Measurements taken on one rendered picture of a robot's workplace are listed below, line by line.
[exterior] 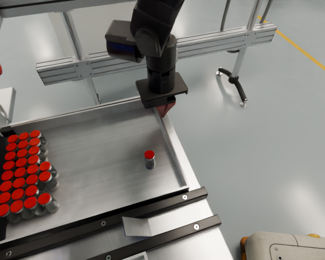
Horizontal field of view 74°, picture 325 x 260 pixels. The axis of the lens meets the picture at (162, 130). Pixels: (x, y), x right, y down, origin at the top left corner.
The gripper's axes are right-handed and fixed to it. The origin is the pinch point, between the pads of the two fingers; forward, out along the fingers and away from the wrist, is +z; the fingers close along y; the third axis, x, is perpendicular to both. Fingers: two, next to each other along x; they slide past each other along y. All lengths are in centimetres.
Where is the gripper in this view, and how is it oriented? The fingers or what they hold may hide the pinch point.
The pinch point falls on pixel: (161, 113)
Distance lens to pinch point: 54.1
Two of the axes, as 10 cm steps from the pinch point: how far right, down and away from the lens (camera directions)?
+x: 3.1, 7.5, -5.8
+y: -9.5, 2.5, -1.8
